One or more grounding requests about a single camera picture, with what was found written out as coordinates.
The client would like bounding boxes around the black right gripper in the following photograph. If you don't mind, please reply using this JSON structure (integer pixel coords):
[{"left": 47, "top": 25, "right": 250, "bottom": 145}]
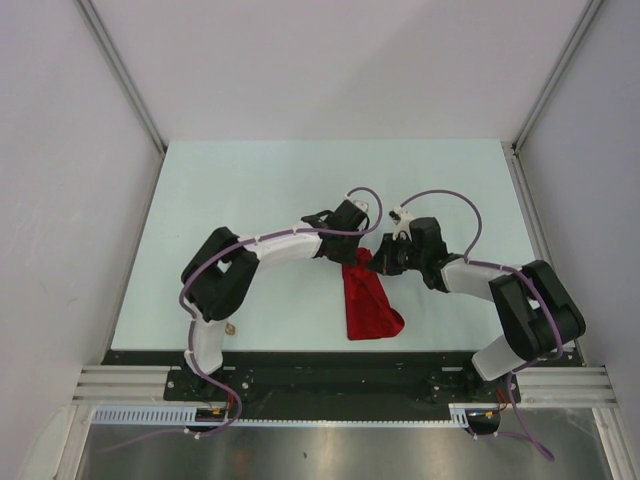
[{"left": 365, "top": 233, "right": 425, "bottom": 276}]

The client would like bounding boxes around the aluminium rail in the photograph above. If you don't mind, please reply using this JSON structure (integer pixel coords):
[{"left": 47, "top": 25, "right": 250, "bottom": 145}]
[
  {"left": 72, "top": 366, "right": 618, "bottom": 408},
  {"left": 501, "top": 142, "right": 579, "bottom": 354}
]

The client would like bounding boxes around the left aluminium frame post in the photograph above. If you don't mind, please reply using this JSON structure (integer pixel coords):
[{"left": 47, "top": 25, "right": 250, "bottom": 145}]
[{"left": 73, "top": 0, "right": 168, "bottom": 157}]

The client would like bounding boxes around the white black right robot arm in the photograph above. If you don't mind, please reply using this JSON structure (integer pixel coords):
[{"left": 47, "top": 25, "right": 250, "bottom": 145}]
[{"left": 367, "top": 208, "right": 586, "bottom": 401}]

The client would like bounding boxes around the white slotted cable duct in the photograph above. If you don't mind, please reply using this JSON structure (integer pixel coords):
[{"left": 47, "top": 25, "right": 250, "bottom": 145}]
[{"left": 92, "top": 406, "right": 469, "bottom": 428}]

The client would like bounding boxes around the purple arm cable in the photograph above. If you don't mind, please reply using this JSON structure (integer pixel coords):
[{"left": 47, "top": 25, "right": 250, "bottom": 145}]
[
  {"left": 397, "top": 188, "right": 566, "bottom": 461},
  {"left": 177, "top": 186, "right": 385, "bottom": 442}
]

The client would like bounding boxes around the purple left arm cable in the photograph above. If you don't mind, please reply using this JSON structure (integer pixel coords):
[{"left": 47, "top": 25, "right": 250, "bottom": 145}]
[{"left": 177, "top": 186, "right": 385, "bottom": 442}]

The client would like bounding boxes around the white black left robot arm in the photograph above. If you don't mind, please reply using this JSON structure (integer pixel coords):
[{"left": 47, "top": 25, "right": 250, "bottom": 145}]
[{"left": 179, "top": 197, "right": 373, "bottom": 400}]

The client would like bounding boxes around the aluminium frame post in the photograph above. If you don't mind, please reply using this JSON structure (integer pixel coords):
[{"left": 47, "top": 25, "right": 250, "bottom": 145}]
[
  {"left": 73, "top": 0, "right": 168, "bottom": 157},
  {"left": 510, "top": 0, "right": 607, "bottom": 154}
]

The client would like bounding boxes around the aluminium front rail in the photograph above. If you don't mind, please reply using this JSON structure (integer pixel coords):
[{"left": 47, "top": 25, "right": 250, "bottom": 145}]
[{"left": 72, "top": 366, "right": 618, "bottom": 408}]

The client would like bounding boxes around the red satin napkin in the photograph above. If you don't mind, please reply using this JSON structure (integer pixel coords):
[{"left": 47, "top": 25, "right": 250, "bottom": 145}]
[{"left": 342, "top": 248, "right": 405, "bottom": 341}]

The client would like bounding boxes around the aluminium right side rail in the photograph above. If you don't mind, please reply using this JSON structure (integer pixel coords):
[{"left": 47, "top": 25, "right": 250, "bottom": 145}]
[{"left": 501, "top": 142, "right": 579, "bottom": 354}]

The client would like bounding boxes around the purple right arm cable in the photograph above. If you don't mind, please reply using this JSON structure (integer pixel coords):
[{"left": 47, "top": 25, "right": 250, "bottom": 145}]
[{"left": 397, "top": 188, "right": 566, "bottom": 461}]

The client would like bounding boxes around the right aluminium frame post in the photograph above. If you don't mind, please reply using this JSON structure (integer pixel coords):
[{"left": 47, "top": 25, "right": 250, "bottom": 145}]
[{"left": 510, "top": 0, "right": 607, "bottom": 154}]

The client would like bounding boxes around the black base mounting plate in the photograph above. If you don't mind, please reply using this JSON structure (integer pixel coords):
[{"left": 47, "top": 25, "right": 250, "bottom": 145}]
[{"left": 102, "top": 349, "right": 584, "bottom": 421}]

